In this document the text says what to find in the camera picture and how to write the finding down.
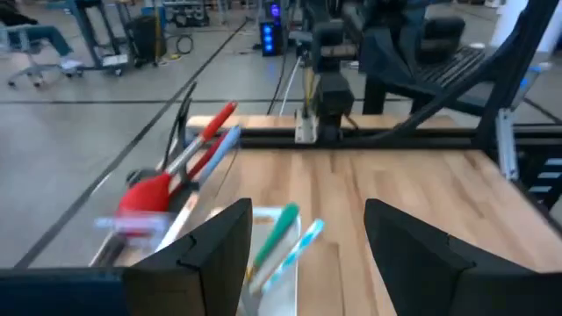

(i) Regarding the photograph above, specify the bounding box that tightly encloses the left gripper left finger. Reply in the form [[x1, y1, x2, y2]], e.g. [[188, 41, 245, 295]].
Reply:
[[0, 197, 254, 316]]

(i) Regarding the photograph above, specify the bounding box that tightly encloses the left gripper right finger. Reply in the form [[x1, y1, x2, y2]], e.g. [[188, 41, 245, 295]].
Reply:
[[364, 199, 562, 316]]

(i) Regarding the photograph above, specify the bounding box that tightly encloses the cream handled knife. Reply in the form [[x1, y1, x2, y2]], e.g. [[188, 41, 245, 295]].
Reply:
[[154, 192, 199, 255]]

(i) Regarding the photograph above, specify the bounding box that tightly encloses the red spoon spatula metal handle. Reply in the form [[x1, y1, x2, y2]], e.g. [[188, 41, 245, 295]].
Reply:
[[117, 100, 239, 216]]

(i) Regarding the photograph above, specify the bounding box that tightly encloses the black plastic spoon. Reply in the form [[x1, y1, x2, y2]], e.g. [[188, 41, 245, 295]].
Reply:
[[160, 80, 198, 175]]

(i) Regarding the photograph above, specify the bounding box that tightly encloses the white plastic bin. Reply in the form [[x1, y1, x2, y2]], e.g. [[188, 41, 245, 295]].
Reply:
[[236, 205, 305, 316]]

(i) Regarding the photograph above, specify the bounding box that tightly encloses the black floor bin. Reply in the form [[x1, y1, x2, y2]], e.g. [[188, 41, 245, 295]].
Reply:
[[130, 15, 168, 68]]

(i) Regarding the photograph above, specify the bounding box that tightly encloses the black computer tower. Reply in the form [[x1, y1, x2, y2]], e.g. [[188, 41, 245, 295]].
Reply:
[[257, 0, 285, 58]]

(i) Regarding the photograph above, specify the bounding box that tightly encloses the office chair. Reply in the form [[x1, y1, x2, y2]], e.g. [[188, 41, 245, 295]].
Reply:
[[0, 24, 84, 89]]

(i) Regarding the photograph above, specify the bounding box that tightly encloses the grey equipment cart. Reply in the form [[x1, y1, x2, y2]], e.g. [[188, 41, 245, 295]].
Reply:
[[65, 0, 133, 79]]

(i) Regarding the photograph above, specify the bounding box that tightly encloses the person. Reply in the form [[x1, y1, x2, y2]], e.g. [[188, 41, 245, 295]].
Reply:
[[0, 0, 84, 71]]

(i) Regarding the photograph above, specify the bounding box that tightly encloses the white cable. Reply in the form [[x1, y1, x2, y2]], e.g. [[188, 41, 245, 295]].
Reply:
[[277, 55, 304, 118]]

